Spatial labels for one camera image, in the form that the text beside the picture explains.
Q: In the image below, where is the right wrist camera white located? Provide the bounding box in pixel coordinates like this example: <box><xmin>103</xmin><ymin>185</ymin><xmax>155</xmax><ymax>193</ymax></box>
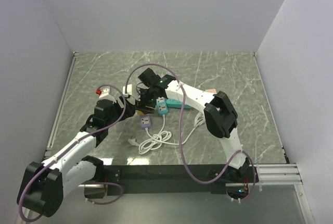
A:
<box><xmin>122</xmin><ymin>84</ymin><xmax>133</xmax><ymax>98</ymax></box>

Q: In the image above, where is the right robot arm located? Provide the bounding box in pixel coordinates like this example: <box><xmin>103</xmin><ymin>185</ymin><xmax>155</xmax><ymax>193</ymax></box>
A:
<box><xmin>138</xmin><ymin>68</ymin><xmax>250</xmax><ymax>182</ymax></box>

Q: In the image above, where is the purple power strip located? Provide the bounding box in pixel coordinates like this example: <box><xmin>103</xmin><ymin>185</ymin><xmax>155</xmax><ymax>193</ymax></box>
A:
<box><xmin>139</xmin><ymin>115</ymin><xmax>151</xmax><ymax>129</ymax></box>

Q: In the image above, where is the teal triangular power strip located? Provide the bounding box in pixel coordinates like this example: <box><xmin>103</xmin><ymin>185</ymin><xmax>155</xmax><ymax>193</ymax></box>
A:
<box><xmin>166</xmin><ymin>98</ymin><xmax>182</xmax><ymax>108</ymax></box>

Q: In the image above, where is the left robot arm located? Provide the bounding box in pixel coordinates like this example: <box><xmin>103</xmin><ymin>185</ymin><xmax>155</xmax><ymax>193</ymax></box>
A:
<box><xmin>17</xmin><ymin>95</ymin><xmax>137</xmax><ymax>222</ymax></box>

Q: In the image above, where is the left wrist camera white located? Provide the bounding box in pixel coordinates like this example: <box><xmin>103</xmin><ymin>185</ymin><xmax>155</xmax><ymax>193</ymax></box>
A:
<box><xmin>96</xmin><ymin>86</ymin><xmax>116</xmax><ymax>103</ymax></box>

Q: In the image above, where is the white coiled cord with plug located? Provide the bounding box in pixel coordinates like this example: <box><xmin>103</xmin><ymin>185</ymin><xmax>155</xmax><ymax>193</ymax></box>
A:
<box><xmin>194</xmin><ymin>111</ymin><xmax>208</xmax><ymax>128</ymax></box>

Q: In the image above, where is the white cord of purple strip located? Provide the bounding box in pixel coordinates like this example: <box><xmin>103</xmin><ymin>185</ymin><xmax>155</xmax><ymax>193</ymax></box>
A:
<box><xmin>129</xmin><ymin>127</ymin><xmax>167</xmax><ymax>156</ymax></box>

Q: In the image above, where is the pink cube socket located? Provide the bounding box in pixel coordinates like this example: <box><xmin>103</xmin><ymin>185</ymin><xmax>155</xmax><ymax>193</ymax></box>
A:
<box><xmin>205</xmin><ymin>89</ymin><xmax>217</xmax><ymax>94</ymax></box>

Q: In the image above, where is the black base beam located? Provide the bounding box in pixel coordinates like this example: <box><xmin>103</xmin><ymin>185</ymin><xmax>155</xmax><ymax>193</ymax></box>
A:
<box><xmin>85</xmin><ymin>165</ymin><xmax>259</xmax><ymax>194</ymax></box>

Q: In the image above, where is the white cord of teal strip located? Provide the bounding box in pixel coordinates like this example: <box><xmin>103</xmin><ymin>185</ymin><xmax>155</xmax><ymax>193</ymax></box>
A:
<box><xmin>145</xmin><ymin>116</ymin><xmax>206</xmax><ymax>146</ymax></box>

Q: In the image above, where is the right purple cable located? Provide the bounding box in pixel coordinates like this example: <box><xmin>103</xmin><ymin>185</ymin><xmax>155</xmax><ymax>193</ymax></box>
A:
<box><xmin>124</xmin><ymin>64</ymin><xmax>257</xmax><ymax>205</ymax></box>

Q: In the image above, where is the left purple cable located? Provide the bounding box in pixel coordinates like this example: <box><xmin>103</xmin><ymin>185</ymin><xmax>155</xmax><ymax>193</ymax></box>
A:
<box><xmin>19</xmin><ymin>84</ymin><xmax>128</xmax><ymax>222</ymax></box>

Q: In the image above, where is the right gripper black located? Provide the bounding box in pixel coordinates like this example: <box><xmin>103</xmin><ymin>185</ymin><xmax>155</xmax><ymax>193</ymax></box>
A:
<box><xmin>134</xmin><ymin>87</ymin><xmax>157</xmax><ymax>116</ymax></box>

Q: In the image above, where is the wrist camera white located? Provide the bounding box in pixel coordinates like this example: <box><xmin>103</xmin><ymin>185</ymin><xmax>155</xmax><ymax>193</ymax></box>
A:
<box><xmin>122</xmin><ymin>84</ymin><xmax>133</xmax><ymax>98</ymax></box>
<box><xmin>96</xmin><ymin>86</ymin><xmax>116</xmax><ymax>103</ymax></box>

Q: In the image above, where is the purple cable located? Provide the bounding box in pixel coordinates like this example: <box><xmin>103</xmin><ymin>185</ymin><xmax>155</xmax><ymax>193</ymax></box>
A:
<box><xmin>124</xmin><ymin>64</ymin><xmax>257</xmax><ymax>205</ymax></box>
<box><xmin>19</xmin><ymin>84</ymin><xmax>128</xmax><ymax>222</ymax></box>

